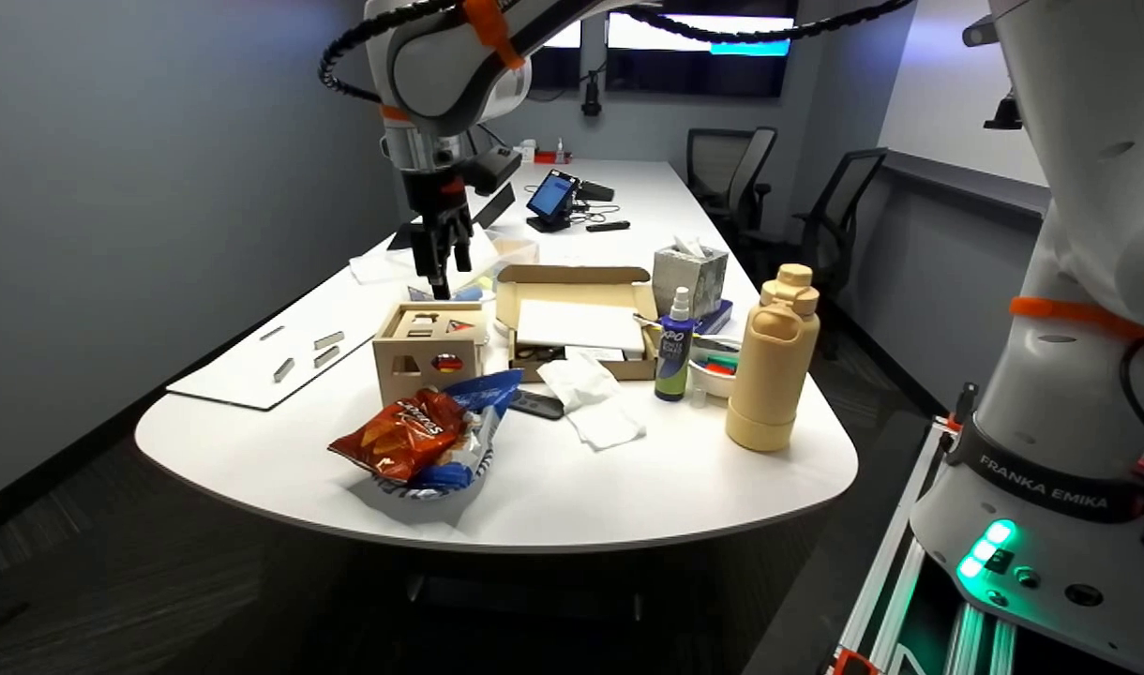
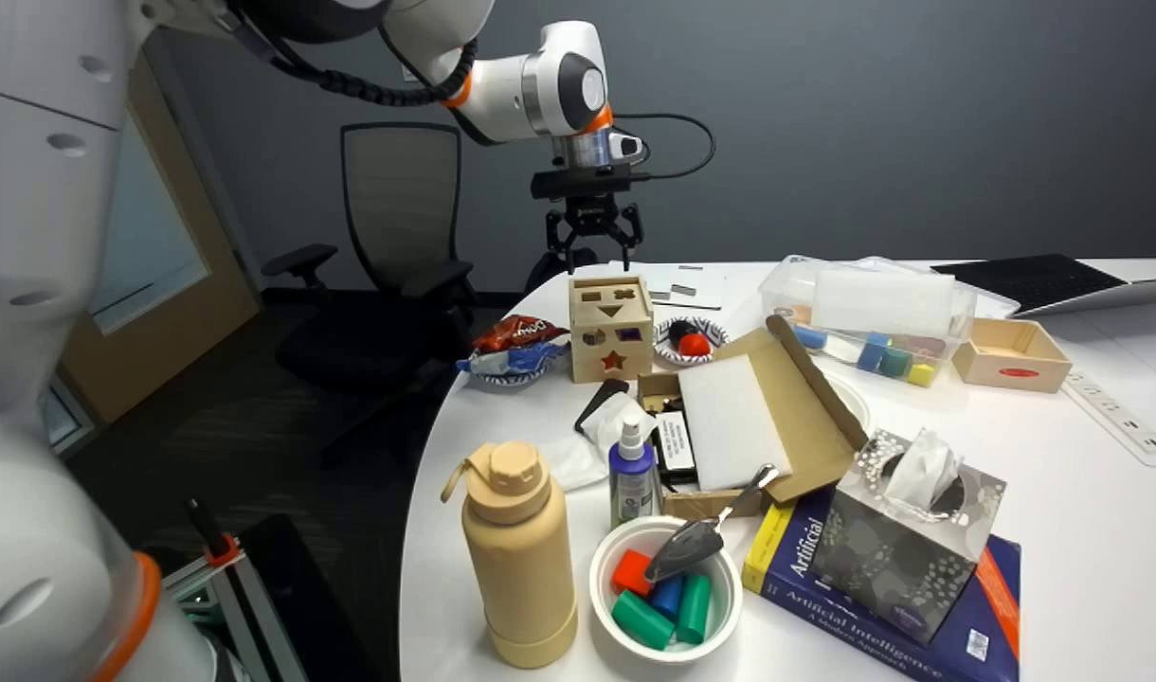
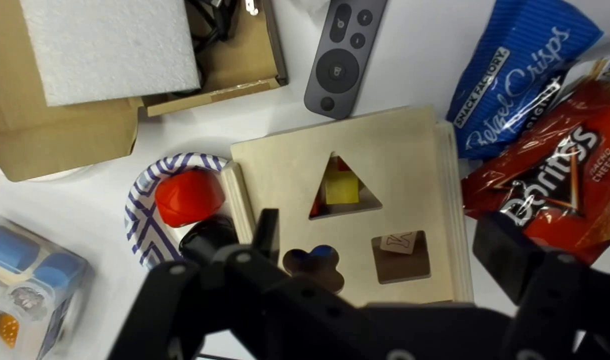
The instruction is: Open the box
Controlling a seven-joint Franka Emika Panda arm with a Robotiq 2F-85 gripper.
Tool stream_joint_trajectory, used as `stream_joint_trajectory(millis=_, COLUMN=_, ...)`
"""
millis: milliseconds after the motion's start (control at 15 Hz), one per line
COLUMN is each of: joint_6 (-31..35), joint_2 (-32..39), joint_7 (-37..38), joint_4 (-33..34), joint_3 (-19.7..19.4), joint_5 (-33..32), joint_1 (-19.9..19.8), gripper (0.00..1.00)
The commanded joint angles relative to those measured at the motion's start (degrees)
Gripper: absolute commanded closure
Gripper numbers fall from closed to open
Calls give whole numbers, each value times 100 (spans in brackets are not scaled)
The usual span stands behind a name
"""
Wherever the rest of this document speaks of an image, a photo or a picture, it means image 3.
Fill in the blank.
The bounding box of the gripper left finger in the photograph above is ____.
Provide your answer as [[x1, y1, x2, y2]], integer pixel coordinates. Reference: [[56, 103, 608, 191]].
[[107, 209, 368, 360]]

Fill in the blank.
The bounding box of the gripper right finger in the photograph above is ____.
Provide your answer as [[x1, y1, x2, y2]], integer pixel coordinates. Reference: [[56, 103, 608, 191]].
[[472, 212, 610, 360]]

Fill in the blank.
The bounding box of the wooden shape sorter box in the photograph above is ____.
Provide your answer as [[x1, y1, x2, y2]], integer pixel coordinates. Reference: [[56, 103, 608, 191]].
[[220, 105, 475, 307]]

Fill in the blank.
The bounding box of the brown cardboard box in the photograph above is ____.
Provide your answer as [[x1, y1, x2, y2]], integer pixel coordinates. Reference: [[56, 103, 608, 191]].
[[0, 0, 289, 183]]

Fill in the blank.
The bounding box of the black rounded toy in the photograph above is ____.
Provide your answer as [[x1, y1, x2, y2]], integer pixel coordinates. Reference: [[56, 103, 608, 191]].
[[178, 215, 239, 264]]

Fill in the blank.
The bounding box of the blue block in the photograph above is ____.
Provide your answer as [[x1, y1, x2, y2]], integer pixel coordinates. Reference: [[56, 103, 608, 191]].
[[291, 245, 337, 262]]

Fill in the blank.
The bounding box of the red toy tomato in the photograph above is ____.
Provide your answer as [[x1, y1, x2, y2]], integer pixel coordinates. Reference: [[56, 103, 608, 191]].
[[154, 168, 226, 229]]

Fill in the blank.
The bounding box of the blue patterned paper plate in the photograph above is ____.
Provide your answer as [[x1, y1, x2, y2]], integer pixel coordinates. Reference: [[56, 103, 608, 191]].
[[124, 152, 231, 271]]

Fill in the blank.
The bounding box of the red chips bag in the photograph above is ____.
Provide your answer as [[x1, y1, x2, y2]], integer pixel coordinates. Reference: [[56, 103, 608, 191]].
[[460, 79, 610, 266]]

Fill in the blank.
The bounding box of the wooden lid with shape holes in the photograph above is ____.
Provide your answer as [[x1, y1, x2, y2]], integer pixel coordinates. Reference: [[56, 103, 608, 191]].
[[230, 106, 457, 307]]

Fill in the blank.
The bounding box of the yellow block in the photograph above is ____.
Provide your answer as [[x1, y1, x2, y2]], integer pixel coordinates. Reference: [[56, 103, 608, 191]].
[[325, 170, 360, 206]]

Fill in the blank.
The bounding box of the wooden letter block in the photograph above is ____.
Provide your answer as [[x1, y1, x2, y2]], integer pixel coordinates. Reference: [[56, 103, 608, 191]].
[[380, 231, 419, 255]]

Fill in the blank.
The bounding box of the red block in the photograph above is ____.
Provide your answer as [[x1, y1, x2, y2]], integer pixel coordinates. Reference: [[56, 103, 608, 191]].
[[310, 156, 354, 219]]

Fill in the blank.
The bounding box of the clear pack with blue items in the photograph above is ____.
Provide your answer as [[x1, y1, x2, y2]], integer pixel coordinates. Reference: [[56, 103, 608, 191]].
[[0, 209, 94, 360]]

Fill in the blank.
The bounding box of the blue snack bag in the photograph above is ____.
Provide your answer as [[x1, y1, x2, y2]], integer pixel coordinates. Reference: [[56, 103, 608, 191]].
[[445, 0, 605, 161]]

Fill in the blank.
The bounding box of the grey remote control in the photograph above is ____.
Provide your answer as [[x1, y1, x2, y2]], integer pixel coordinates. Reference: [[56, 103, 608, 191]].
[[303, 0, 389, 121]]

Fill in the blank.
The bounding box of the white foam block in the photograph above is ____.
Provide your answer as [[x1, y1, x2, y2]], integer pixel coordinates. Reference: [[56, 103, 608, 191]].
[[19, 0, 202, 107]]

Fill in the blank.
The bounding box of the black cable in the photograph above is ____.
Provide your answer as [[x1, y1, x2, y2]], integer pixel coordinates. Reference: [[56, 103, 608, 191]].
[[184, 0, 242, 99]]

